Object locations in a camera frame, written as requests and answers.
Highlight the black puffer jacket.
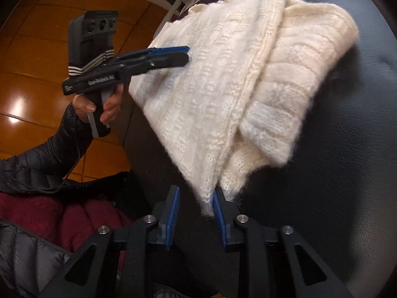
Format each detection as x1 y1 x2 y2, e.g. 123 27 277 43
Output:
0 170 132 298

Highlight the person's left hand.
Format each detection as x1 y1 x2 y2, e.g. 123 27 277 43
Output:
72 84 122 125

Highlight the black leather seat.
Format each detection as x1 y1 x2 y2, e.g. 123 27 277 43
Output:
120 0 397 298

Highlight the thin black cable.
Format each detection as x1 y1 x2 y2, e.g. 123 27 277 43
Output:
42 129 82 193

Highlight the person's left forearm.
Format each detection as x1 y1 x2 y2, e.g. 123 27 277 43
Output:
0 102 94 194

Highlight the cream knitted sweater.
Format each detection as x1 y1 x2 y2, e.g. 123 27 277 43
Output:
128 0 360 215

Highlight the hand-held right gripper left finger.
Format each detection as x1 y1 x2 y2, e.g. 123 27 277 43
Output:
61 185 181 298

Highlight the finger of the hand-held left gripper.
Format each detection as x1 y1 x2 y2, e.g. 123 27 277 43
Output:
117 52 189 75
145 45 190 58

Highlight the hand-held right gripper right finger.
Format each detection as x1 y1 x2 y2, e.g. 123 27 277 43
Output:
212 187 352 298

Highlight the maroon knitted sweater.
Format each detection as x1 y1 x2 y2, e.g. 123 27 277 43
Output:
0 192 134 253

